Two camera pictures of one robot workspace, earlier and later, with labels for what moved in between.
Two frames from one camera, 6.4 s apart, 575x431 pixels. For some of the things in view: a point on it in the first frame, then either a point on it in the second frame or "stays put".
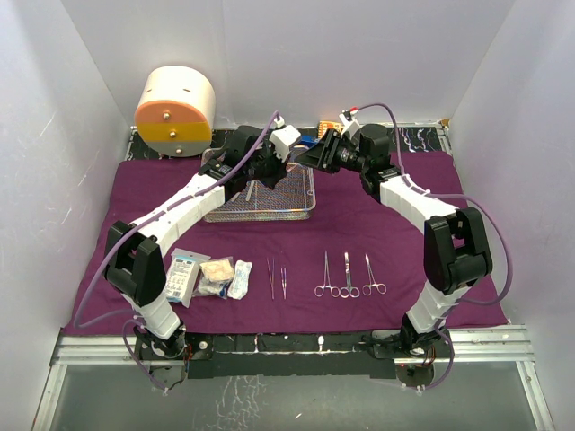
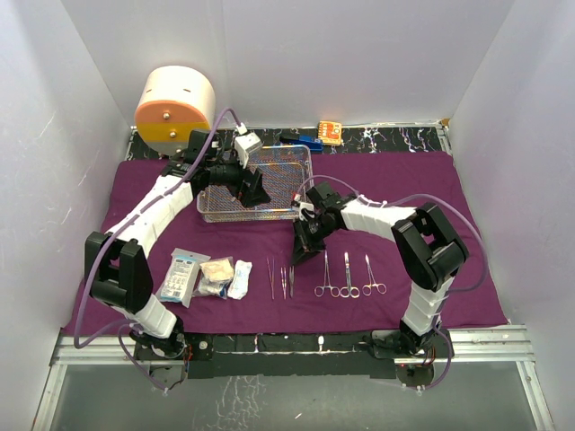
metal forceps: [367, 289] stays put
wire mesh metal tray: [293, 199] stays put
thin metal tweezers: [271, 276] stays put
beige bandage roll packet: [217, 269] stays put
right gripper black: [323, 154] → [304, 247]
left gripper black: [281, 166] → [251, 195]
